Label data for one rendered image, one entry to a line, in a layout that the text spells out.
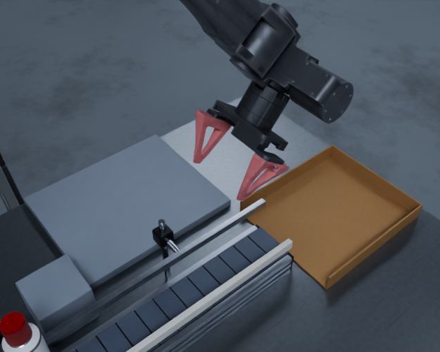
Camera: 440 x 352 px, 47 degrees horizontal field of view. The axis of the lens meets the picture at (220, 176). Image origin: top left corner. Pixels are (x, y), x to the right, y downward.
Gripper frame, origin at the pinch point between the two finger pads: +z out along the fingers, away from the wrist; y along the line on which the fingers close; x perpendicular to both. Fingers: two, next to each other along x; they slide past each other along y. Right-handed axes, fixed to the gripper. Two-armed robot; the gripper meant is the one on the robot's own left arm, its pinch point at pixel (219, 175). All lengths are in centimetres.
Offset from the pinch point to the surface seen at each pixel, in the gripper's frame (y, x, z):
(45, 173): -146, 87, 84
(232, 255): -4.0, 24.0, 18.4
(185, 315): 2.1, 9.4, 25.7
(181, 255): -5.5, 10.4, 19.0
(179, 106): -148, 150, 32
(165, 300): -4.3, 11.7, 28.5
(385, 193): 3, 58, -4
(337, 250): 6.5, 42.4, 9.2
